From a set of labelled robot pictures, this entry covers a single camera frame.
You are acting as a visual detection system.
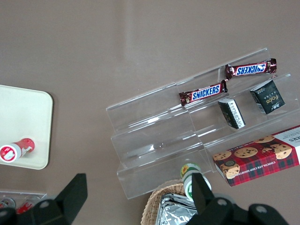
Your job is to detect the oval light wicker basket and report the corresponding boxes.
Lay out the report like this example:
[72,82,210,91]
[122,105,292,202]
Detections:
[140,179,200,225]

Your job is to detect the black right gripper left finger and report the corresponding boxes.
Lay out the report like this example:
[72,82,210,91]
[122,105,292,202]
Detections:
[0,173,89,225]

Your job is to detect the beige plastic tray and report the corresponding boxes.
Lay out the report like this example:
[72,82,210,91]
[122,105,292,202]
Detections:
[0,84,54,170]

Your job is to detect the silver foil packet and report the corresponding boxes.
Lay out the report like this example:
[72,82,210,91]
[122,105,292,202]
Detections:
[156,193,200,225]

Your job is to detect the clear acrylic tiered stand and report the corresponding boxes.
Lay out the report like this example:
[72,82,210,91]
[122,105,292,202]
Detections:
[105,47,300,200]

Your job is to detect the red white yogurt bottle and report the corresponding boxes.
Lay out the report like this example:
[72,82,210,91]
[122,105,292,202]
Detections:
[0,137,37,164]

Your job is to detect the Snickers chocolate bar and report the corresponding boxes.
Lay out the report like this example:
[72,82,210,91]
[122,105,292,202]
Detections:
[225,58,278,80]
[178,80,229,106]

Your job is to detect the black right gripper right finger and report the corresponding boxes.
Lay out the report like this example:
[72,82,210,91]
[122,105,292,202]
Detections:
[186,172,289,225]

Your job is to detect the red tartan cookie box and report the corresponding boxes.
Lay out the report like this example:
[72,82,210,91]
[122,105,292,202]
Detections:
[212,125,300,188]

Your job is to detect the green white yogurt bottle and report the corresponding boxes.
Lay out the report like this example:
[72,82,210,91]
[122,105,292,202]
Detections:
[180,163,213,203]

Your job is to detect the clear acrylic bottle rack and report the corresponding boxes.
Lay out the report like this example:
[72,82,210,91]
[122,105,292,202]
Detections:
[0,190,48,212]

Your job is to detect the small black box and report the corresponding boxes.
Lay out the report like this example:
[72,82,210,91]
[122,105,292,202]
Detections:
[217,98,247,129]
[249,79,286,115]

